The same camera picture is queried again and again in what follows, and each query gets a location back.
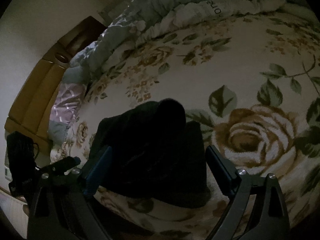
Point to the purple patterned pillow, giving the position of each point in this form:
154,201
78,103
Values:
67,103

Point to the floral cream bed blanket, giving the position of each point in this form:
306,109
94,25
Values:
252,82

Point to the wooden headboard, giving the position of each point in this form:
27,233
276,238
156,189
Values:
30,112

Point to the dark wooden nightstand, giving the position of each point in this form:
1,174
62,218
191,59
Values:
82,35

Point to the grey-green quilted duvet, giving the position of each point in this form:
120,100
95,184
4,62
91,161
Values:
144,20

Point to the black pants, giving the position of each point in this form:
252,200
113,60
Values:
153,152

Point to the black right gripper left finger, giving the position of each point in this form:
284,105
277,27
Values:
63,207

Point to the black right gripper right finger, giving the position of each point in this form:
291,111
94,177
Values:
268,219

